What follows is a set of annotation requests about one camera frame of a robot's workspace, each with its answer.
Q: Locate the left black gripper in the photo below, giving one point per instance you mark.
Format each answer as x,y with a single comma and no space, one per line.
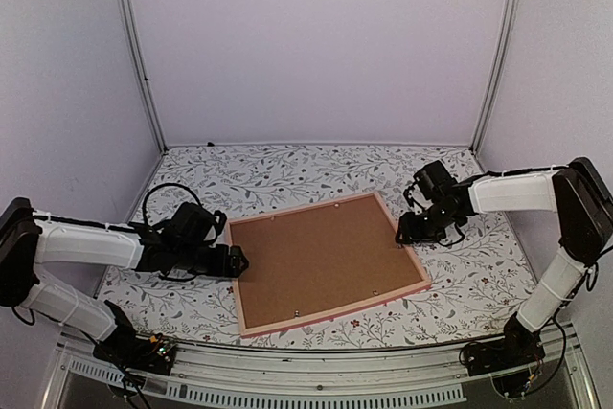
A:
219,270

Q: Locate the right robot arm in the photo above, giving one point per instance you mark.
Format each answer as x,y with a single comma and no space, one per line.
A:
575,193

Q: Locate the aluminium post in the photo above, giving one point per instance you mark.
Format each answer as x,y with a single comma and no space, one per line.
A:
141,74
496,72

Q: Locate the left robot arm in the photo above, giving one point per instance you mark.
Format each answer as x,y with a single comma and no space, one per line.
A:
31,239

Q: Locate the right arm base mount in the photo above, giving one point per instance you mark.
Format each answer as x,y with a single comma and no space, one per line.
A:
485,358

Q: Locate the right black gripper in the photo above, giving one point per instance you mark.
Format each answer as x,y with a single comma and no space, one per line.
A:
411,233

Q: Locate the left aluminium post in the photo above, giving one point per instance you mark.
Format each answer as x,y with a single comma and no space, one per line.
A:
141,74

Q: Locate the pink wooden picture frame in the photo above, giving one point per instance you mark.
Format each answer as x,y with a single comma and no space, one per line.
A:
335,318

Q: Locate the front aluminium rail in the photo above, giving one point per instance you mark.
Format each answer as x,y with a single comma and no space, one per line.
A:
217,377

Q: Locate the floral table mat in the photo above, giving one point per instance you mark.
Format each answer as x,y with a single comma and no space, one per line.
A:
477,284

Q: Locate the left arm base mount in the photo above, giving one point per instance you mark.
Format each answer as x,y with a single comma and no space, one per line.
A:
154,355

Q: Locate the right aluminium post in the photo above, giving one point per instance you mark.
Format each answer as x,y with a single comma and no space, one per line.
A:
496,72

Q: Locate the brown backing board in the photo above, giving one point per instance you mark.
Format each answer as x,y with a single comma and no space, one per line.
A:
325,260

